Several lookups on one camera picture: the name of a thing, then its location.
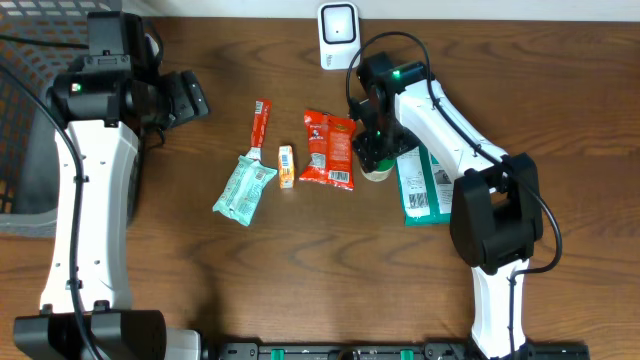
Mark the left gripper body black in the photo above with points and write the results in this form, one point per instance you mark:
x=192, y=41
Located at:
x=180, y=100

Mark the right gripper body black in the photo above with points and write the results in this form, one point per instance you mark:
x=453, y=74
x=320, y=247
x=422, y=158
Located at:
x=387, y=139

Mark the green lid white jar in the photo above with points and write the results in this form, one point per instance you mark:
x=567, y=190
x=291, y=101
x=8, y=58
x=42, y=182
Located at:
x=381, y=173

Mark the orange red snack pouch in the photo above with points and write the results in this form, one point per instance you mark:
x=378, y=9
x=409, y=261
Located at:
x=330, y=147

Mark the green snack packet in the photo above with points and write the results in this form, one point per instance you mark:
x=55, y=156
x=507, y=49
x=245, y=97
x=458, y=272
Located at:
x=425, y=188

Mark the red snack stick packet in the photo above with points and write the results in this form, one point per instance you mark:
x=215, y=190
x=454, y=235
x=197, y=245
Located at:
x=262, y=113

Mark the small orange juice box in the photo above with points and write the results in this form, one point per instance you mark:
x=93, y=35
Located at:
x=286, y=167

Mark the pale green wipes packet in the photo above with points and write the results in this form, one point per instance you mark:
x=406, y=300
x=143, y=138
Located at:
x=243, y=190

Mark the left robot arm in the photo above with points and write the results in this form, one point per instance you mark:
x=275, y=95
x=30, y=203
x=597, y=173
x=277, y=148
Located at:
x=100, y=109

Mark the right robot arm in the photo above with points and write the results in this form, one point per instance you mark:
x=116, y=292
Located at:
x=496, y=211

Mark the white barcode scanner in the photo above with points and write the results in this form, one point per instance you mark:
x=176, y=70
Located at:
x=339, y=35

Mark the grey plastic mesh basket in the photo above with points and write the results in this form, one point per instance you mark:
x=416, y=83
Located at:
x=54, y=33

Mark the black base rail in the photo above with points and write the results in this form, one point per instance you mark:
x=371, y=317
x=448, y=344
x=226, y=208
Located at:
x=428, y=351

